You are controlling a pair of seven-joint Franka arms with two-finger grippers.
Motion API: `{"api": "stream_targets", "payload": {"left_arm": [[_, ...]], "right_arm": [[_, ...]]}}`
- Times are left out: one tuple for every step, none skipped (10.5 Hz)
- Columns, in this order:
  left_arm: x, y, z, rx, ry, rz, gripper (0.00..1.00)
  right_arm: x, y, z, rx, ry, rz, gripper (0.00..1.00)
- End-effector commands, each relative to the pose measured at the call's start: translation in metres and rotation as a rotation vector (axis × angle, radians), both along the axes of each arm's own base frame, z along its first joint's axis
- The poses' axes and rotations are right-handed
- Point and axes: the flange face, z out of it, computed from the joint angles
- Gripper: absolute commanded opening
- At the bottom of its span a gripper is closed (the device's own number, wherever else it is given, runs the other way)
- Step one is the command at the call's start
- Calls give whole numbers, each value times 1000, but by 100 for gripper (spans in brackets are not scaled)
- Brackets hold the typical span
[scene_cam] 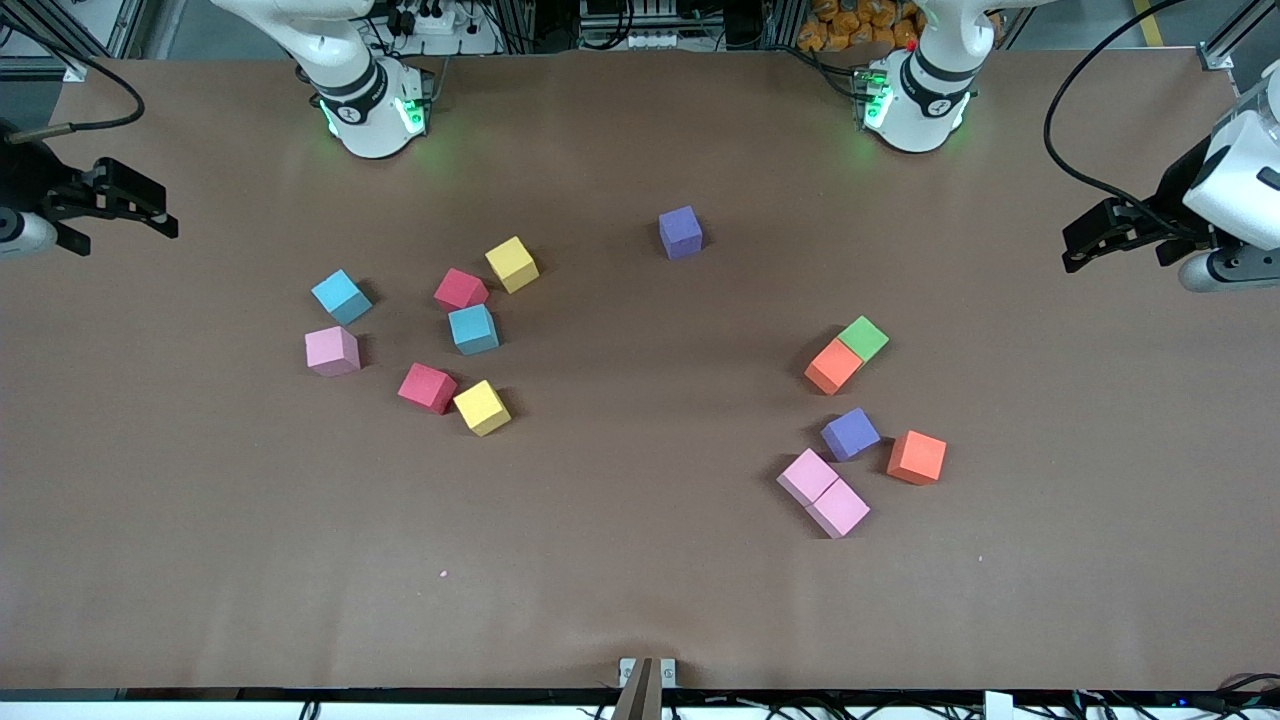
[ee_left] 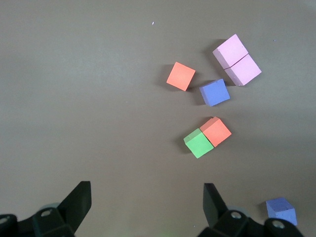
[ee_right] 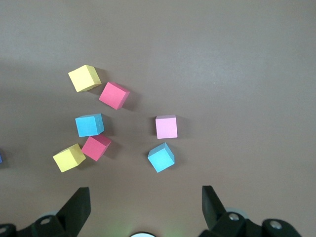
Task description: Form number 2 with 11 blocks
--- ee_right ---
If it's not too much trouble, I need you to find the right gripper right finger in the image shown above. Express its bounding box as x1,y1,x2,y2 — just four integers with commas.
198,185,301,237

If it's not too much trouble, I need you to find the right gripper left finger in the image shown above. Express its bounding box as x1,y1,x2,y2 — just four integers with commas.
18,187,91,237

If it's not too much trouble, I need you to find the blue foam cube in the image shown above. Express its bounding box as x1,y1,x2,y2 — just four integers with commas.
75,113,105,138
147,142,176,173

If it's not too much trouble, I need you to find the red foam cube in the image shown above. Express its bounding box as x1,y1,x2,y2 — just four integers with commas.
81,134,112,161
98,81,131,110

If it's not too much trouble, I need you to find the yellow foam cube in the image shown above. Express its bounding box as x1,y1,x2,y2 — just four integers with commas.
52,143,86,173
68,64,102,93

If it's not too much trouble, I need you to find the pink foam cube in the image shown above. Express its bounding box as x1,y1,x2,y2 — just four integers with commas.
155,115,178,139

